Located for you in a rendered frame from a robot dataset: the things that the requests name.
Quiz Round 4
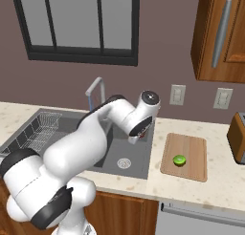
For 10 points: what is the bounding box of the black framed window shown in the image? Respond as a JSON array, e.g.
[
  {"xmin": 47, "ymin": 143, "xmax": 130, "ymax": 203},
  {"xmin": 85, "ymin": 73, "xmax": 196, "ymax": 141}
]
[{"xmin": 11, "ymin": 0, "xmax": 141, "ymax": 67}]

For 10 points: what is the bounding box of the green kiwi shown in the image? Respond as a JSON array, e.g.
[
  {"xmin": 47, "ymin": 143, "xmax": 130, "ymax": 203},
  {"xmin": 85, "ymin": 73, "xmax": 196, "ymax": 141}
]
[{"xmin": 172, "ymin": 154, "xmax": 188, "ymax": 167}]

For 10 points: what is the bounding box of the silver dishwasher handle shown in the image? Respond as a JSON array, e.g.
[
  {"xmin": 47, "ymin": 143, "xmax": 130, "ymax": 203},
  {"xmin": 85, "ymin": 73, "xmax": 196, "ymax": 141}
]
[{"xmin": 160, "ymin": 203, "xmax": 245, "ymax": 229}]

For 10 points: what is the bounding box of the wooden wall cabinet door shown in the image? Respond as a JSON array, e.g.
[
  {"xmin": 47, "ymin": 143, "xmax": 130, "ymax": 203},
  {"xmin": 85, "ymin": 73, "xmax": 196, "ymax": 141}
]
[{"xmin": 190, "ymin": 0, "xmax": 245, "ymax": 84}]

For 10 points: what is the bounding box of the blue water stream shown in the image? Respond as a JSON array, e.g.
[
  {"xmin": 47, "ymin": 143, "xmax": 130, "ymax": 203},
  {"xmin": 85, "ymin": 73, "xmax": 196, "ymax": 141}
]
[{"xmin": 88, "ymin": 93, "xmax": 94, "ymax": 113}]

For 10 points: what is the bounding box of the grey sink basin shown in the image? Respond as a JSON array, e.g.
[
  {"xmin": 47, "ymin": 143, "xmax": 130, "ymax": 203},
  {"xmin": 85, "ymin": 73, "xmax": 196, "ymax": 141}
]
[{"xmin": 0, "ymin": 107, "xmax": 157, "ymax": 181}]

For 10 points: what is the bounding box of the silver cabinet door handle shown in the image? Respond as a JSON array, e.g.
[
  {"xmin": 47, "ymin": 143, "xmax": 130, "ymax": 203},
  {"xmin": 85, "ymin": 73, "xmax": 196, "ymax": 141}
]
[{"xmin": 211, "ymin": 0, "xmax": 234, "ymax": 69}]

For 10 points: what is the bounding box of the white wall outlet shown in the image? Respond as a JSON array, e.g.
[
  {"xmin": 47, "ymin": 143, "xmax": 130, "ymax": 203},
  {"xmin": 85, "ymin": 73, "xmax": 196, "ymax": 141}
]
[
  {"xmin": 212, "ymin": 87, "xmax": 234, "ymax": 111},
  {"xmin": 168, "ymin": 83, "xmax": 187, "ymax": 107}
]

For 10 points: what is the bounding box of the wooden base cabinet door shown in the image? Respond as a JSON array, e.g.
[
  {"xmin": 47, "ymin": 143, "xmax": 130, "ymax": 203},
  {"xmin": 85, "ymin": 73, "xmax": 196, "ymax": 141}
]
[{"xmin": 83, "ymin": 190, "xmax": 160, "ymax": 235}]

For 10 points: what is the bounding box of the round sink drain strainer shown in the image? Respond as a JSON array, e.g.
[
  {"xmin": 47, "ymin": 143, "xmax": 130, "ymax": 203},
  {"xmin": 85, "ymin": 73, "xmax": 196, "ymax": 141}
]
[{"xmin": 117, "ymin": 158, "xmax": 132, "ymax": 169}]

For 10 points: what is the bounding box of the wooden cutting board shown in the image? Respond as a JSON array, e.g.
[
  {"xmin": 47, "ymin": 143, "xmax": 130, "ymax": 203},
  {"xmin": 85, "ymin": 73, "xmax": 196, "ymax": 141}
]
[{"xmin": 160, "ymin": 132, "xmax": 209, "ymax": 183}]

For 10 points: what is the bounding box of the wire dish rack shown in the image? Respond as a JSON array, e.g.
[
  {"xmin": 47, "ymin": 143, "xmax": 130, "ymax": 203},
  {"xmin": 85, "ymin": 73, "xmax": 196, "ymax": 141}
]
[{"xmin": 5, "ymin": 111, "xmax": 63, "ymax": 155}]

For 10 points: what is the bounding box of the brown toaster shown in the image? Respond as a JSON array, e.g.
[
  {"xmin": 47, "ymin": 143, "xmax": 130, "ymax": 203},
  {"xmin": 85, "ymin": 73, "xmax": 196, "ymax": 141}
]
[{"xmin": 226, "ymin": 111, "xmax": 245, "ymax": 165}]

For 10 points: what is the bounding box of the grey dishwasher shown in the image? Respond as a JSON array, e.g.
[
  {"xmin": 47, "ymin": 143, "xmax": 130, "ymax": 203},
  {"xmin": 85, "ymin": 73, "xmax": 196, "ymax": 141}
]
[{"xmin": 154, "ymin": 202, "xmax": 245, "ymax": 235}]

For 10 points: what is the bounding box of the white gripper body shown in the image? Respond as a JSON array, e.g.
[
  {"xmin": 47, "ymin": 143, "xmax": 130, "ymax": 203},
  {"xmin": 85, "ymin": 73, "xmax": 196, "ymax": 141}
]
[{"xmin": 127, "ymin": 133, "xmax": 142, "ymax": 146}]

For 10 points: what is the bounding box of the silver sink faucet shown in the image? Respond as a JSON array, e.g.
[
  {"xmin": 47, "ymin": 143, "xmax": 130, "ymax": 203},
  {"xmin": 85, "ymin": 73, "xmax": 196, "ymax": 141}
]
[{"xmin": 84, "ymin": 76, "xmax": 107, "ymax": 113}]

